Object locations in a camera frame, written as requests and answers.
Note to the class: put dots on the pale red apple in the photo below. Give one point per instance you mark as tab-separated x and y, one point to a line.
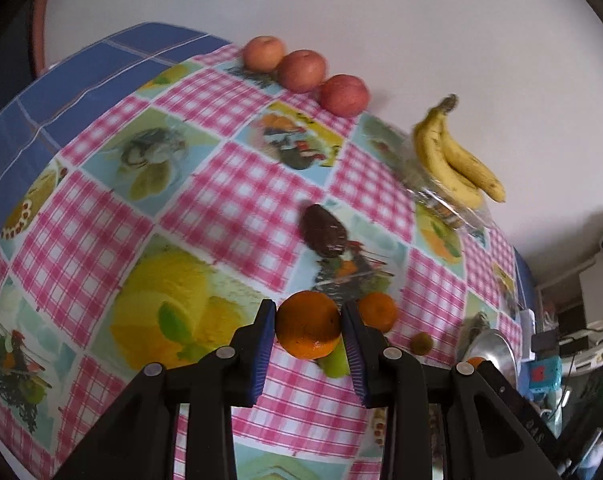
264	53

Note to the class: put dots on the white plastic object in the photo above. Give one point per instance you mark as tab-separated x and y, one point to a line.
526	320

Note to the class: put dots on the clear plastic container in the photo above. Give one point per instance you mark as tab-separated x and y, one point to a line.
451	212

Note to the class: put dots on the small brown fruit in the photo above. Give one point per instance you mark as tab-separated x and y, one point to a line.
421	343

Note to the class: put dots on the black box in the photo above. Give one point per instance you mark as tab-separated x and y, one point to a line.
545	341

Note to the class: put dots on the yellow banana bunch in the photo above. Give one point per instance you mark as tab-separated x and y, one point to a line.
451	160

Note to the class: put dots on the dark avocado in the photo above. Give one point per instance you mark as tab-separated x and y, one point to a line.
323	230

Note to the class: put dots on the small orange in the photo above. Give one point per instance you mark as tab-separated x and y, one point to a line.
379	311

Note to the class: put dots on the reddish brown board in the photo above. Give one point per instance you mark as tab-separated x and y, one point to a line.
39	30

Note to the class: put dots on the metal plate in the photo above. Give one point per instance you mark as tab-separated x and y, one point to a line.
496	355

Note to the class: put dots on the large orange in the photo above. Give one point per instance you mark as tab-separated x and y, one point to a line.
307	324

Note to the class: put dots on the oval green fruit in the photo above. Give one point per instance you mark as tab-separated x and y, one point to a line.
335	361

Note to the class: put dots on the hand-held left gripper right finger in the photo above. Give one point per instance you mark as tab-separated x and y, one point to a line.
354	355

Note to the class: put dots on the white cabinet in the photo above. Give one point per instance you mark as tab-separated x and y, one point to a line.
601	285

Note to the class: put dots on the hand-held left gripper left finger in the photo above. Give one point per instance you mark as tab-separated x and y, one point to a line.
264	350

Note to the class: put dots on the blue box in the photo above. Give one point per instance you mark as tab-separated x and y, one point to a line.
544	376

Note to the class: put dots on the pink checkered printed tablecloth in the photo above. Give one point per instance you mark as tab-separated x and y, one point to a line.
206	200

